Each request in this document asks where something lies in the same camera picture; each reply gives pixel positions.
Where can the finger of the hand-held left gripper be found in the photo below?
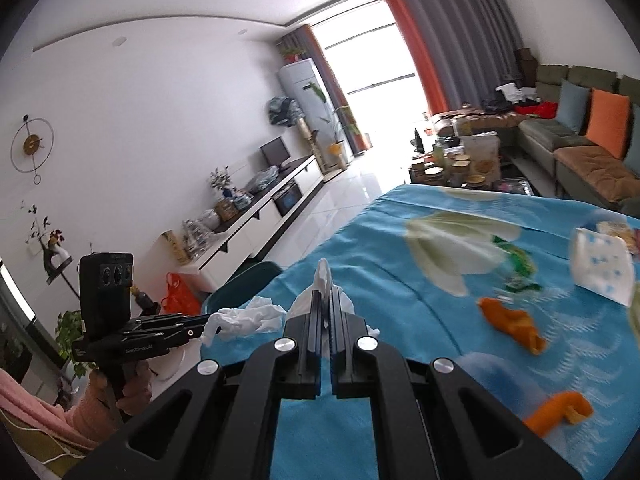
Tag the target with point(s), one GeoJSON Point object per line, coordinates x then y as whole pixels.
{"type": "Point", "coordinates": [185, 335]}
{"type": "Point", "coordinates": [165, 321]}

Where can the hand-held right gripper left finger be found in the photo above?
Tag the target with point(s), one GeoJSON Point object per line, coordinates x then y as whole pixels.
{"type": "Point", "coordinates": [316, 340]}

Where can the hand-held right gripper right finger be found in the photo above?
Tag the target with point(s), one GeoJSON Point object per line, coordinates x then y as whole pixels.
{"type": "Point", "coordinates": [340, 345]}

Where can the teal plastic bin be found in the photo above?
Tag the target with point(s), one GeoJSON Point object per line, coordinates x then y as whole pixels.
{"type": "Point", "coordinates": [250, 280]}

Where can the clear green plastic wrapper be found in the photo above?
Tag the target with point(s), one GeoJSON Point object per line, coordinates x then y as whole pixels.
{"type": "Point", "coordinates": [520, 265]}

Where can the person's left forearm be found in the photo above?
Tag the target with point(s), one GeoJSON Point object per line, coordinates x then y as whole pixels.
{"type": "Point", "coordinates": [35, 405]}

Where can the person's left hand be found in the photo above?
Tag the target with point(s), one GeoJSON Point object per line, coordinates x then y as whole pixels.
{"type": "Point", "coordinates": [137, 390]}

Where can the dark brown bottle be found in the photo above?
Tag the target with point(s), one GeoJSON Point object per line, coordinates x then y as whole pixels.
{"type": "Point", "coordinates": [145, 302]}

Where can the orange plastic bag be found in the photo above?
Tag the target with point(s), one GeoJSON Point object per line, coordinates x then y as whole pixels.
{"type": "Point", "coordinates": [180, 297]}

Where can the green houseplant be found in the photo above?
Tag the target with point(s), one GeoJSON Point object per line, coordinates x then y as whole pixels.
{"type": "Point", "coordinates": [72, 340]}

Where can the dark decorative stand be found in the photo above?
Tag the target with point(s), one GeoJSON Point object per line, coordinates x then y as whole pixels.
{"type": "Point", "coordinates": [57, 260]}

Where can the wrapped ship model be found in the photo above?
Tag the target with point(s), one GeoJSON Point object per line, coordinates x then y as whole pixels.
{"type": "Point", "coordinates": [197, 237]}

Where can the dark glass cabinet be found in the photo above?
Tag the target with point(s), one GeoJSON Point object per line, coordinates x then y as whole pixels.
{"type": "Point", "coordinates": [12, 330]}

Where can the blue floral printed blanket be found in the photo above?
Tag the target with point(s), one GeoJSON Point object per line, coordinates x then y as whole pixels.
{"type": "Point", "coordinates": [400, 260]}

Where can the white lidded jar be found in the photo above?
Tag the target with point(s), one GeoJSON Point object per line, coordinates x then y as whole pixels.
{"type": "Point", "coordinates": [210, 220]}

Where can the white black tv cabinet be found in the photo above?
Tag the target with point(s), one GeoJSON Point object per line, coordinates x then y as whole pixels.
{"type": "Point", "coordinates": [265, 220]}

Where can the blue white porcelain jar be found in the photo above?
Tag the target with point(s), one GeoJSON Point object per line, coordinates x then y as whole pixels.
{"type": "Point", "coordinates": [243, 199]}

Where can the bonsai in blue vase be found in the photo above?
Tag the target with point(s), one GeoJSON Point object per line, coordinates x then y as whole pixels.
{"type": "Point", "coordinates": [222, 180]}

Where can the yellow green garment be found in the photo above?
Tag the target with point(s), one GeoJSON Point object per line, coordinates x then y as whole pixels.
{"type": "Point", "coordinates": [50, 452]}

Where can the clear plastic bag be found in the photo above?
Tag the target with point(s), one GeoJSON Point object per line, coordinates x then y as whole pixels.
{"type": "Point", "coordinates": [262, 180]}

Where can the tall leafy potted plant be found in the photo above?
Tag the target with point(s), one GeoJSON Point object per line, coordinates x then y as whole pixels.
{"type": "Point", "coordinates": [337, 152]}

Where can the black monitor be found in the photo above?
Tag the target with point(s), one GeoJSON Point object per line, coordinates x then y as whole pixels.
{"type": "Point", "coordinates": [274, 151]}

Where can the dark coffee table with jars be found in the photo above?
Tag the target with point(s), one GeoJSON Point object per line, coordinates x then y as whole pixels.
{"type": "Point", "coordinates": [450, 165]}

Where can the covered standing fan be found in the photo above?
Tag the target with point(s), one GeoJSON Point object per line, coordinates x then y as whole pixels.
{"type": "Point", "coordinates": [282, 110]}

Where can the beige paper bag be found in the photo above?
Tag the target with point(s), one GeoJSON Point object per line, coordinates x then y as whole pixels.
{"type": "Point", "coordinates": [481, 152]}

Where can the white standing air conditioner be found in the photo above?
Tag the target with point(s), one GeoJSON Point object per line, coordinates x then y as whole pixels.
{"type": "Point", "coordinates": [300, 85]}

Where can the orange grey curtain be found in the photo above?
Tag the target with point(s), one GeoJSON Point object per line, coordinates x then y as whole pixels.
{"type": "Point", "coordinates": [460, 45]}
{"type": "Point", "coordinates": [320, 70]}

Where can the white blue dotted napkin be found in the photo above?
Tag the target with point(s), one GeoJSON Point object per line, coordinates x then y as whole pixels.
{"type": "Point", "coordinates": [600, 265]}

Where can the small potted plant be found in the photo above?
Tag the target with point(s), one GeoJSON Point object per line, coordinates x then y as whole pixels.
{"type": "Point", "coordinates": [292, 52]}

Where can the window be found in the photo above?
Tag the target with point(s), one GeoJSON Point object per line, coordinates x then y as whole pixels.
{"type": "Point", "coordinates": [370, 55]}

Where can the green brown sectional sofa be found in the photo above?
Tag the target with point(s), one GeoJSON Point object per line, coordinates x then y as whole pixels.
{"type": "Point", "coordinates": [575, 160]}

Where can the white cloth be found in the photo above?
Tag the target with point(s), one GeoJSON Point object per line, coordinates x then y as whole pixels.
{"type": "Point", "coordinates": [515, 92]}

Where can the red cloth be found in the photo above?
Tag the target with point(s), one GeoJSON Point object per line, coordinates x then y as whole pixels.
{"type": "Point", "coordinates": [537, 109]}

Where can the grey blue cushion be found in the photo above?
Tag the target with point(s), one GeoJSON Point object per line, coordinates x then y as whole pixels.
{"type": "Point", "coordinates": [635, 140]}
{"type": "Point", "coordinates": [572, 105]}

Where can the orange cushion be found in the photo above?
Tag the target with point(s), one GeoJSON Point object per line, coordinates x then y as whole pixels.
{"type": "Point", "coordinates": [607, 122]}

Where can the round wall clock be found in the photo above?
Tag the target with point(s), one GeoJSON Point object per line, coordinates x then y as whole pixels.
{"type": "Point", "coordinates": [31, 145]}

